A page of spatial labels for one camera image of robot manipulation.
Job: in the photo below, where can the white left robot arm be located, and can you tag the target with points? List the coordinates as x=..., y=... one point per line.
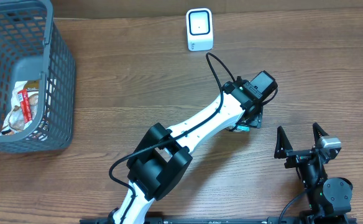
x=164, y=154

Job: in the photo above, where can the grey plastic shopping basket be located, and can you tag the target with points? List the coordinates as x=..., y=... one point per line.
x=32, y=49

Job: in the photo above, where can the white barcode scanner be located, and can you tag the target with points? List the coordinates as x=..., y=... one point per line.
x=199, y=29

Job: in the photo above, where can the green lid jar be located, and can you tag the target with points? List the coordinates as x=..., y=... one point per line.
x=239, y=128

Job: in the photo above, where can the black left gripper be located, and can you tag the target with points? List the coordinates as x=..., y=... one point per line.
x=256, y=121

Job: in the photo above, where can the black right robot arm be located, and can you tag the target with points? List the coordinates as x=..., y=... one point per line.
x=329, y=198

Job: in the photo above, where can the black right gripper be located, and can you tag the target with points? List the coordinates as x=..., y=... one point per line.
x=301, y=154

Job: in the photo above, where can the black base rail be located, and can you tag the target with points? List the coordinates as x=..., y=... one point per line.
x=269, y=220

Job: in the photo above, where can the snack bag with red label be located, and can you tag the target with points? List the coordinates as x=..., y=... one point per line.
x=24, y=105

